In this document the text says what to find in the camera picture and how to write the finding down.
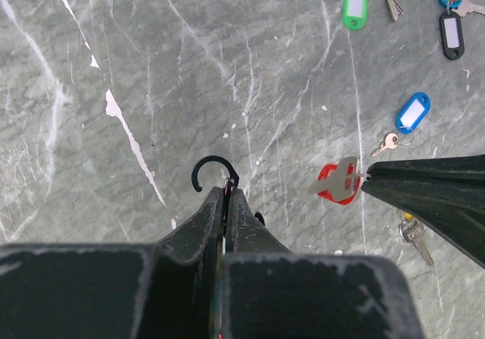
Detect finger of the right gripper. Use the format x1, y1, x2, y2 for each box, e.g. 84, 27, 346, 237
368, 155, 484, 180
362, 177, 484, 266

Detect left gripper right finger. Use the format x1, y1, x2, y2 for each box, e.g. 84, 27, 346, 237
220, 190, 424, 338

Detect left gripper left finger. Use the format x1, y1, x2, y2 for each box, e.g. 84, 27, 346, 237
1, 187, 223, 338

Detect red key tag with key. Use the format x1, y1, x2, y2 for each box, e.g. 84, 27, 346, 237
308, 156, 371, 206

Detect black S-hook carabiner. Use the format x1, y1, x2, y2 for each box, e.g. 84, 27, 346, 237
190, 155, 266, 237

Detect green key tag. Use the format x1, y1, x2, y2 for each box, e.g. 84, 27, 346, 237
343, 0, 368, 30

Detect yellow key tag with key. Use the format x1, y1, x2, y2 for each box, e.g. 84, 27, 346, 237
398, 212, 435, 267

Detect blue white key tag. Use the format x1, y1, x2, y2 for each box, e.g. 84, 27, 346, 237
371, 92, 431, 158

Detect black key tag with key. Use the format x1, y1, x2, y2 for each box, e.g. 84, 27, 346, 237
439, 0, 484, 61

